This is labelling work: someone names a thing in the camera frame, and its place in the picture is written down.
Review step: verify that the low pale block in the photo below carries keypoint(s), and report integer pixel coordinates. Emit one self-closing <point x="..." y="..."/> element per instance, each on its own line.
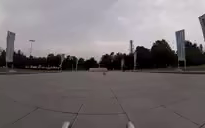
<point x="98" y="69"/>

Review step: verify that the tall banner sign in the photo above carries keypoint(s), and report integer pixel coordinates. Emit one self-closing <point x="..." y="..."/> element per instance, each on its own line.
<point x="62" y="60"/>
<point x="10" y="46"/>
<point x="180" y="45"/>
<point x="135" y="60"/>

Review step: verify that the tower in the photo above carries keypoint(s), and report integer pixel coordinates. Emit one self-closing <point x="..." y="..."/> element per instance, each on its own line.
<point x="131" y="46"/>

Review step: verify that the row of trees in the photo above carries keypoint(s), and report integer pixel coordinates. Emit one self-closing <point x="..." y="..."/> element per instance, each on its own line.
<point x="156" y="55"/>

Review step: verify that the robot's own part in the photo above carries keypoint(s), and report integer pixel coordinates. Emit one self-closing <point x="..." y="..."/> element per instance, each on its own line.
<point x="66" y="124"/>
<point x="130" y="125"/>

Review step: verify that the lamp pole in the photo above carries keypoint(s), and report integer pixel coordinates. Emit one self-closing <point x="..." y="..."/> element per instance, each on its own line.
<point x="31" y="46"/>

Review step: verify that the grass strip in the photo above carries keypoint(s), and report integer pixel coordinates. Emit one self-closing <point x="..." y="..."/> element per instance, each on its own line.
<point x="200" y="67"/>

